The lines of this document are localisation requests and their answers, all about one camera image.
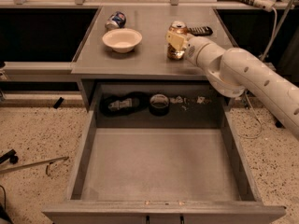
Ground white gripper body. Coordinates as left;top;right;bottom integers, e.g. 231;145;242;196
184;36;225;68

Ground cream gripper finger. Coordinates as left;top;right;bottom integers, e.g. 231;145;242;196
165;31;188;50

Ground crushed orange soda can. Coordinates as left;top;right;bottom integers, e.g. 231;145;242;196
167;21;188;60

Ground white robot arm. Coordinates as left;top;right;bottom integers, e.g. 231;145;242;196
166;32;299;139

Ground grey cabinet with counter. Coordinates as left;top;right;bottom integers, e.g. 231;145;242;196
72;4;232;129

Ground crushed blue soda can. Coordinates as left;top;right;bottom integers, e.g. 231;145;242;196
105;11;126;31

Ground open grey top drawer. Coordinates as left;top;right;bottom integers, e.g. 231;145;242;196
43;112;286;224

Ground black remote control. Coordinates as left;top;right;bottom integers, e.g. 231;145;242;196
188;26;213;36

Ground crumpled paper scraps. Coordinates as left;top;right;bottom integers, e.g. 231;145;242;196
170;96;211;111

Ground white bowl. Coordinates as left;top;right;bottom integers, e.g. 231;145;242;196
102;28;142;53

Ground metal rod on floor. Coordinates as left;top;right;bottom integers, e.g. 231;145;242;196
0;156;69;175

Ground white cable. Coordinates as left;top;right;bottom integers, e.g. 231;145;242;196
236;7;278;140

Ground black cable bundle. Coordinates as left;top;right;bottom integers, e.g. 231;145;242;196
99;91;150;118

